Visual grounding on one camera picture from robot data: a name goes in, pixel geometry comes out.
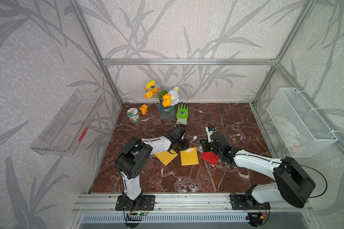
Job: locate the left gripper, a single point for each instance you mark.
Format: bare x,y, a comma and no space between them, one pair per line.
186,141

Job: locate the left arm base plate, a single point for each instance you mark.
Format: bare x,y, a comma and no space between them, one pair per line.
142,202

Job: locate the white wire mesh basket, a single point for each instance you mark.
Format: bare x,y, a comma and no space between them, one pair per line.
316,134

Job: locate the blue glass vase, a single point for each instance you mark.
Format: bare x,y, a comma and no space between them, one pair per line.
166,113

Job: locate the yellow envelope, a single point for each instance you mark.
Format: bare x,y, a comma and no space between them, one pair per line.
189,157
166,156

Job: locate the aluminium front rail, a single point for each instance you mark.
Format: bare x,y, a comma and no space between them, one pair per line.
176,203

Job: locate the small printed tin can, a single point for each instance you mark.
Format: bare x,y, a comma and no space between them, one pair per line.
133,115

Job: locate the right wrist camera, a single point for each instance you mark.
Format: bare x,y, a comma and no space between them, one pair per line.
210,130

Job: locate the tilted yellow envelope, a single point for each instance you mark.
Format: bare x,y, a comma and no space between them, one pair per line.
166,156

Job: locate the red envelope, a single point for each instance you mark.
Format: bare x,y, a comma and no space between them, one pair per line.
210,157

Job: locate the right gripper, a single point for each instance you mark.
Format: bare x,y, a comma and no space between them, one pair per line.
204,145

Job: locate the white cloth in basket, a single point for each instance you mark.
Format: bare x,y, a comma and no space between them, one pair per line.
289,132

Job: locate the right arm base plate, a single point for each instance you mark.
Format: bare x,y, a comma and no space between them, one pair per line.
244,202

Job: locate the clear plastic wall tray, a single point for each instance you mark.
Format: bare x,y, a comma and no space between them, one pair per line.
67,129

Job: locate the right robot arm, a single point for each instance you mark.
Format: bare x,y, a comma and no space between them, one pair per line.
291,183

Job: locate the orange yellow artificial flowers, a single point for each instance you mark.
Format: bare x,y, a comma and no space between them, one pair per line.
170,98

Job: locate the green work glove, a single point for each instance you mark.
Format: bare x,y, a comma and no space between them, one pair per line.
182,114

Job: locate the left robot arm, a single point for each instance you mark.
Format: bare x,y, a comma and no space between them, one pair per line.
133,157

